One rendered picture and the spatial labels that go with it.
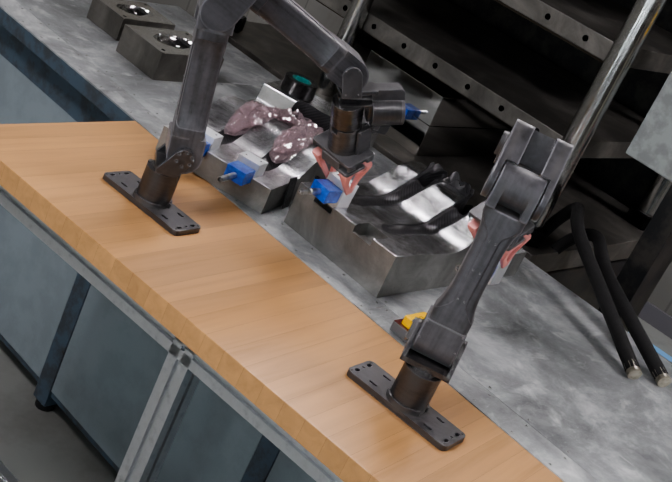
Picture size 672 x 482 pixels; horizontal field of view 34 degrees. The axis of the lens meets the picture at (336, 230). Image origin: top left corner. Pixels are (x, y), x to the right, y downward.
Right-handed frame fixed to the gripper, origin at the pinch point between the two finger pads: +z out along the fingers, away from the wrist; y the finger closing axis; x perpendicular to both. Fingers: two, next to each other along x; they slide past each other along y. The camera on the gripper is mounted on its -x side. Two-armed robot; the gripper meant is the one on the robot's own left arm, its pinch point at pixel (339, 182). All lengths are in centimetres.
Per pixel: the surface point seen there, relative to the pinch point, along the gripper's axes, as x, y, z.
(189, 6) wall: -119, 215, 124
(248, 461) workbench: 30, -12, 50
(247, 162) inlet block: 8.6, 16.8, 2.4
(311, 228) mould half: 6.3, 0.0, 8.3
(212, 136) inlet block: 10.4, 25.5, 0.9
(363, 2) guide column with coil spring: -72, 69, 25
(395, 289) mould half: 2.1, -19.4, 11.3
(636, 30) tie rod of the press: -84, -5, -3
